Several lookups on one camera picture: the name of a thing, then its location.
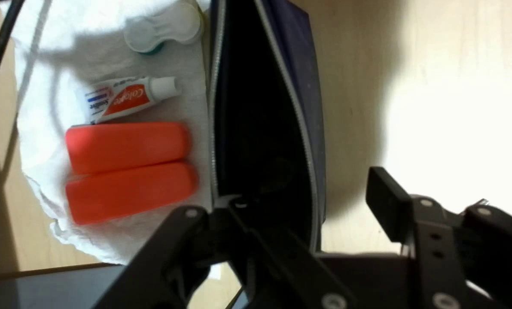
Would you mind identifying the white contact lens case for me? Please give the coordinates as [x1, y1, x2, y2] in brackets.
[123, 1, 204, 53]

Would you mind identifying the small toothpaste tube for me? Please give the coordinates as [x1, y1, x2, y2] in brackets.
[83, 75, 180, 123]

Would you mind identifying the red plastic case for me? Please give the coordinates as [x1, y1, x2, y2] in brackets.
[64, 122, 197, 225]

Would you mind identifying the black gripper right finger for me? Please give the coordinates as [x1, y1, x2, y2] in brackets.
[365, 166, 512, 309]

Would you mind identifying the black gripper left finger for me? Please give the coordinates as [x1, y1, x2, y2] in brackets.
[92, 199, 355, 309]

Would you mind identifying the navy dotted purse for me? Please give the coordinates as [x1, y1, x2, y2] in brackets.
[209, 0, 326, 249]

